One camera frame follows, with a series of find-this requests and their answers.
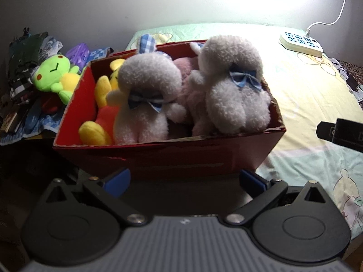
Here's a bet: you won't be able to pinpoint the yellow tiger plush red shirt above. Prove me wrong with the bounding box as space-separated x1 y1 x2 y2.
78 59 125 146

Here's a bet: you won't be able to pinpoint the mauve teddy bear plush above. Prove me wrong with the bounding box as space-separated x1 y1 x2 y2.
171 56 214 136

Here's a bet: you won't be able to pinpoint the white fluffy plush dark bow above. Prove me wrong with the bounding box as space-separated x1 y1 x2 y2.
106 52 186 144

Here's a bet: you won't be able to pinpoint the pink fluffy plush blue bow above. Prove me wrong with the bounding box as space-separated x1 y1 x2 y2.
189 35 271 134

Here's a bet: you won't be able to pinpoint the white bunny plush plaid ears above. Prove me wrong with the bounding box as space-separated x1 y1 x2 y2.
136 34 172 60

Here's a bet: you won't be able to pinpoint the red cardboard box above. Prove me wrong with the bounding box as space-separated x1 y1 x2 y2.
54 50 286 179

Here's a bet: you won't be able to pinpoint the pastel baby print bed sheet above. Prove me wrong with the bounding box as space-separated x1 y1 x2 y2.
124 22 363 233

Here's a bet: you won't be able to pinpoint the white power strip blue sockets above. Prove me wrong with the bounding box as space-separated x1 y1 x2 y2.
280 29 323 58

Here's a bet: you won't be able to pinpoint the green frog plush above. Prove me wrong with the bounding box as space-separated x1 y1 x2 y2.
31 54 81 105

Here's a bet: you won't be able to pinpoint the purple plastic pack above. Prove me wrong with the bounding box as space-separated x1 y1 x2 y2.
65 42 90 71

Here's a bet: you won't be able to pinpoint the black charger with cable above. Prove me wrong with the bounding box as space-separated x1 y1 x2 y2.
346 74 359 92

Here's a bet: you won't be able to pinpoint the white power cable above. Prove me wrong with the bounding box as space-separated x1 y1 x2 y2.
305 0 348 38

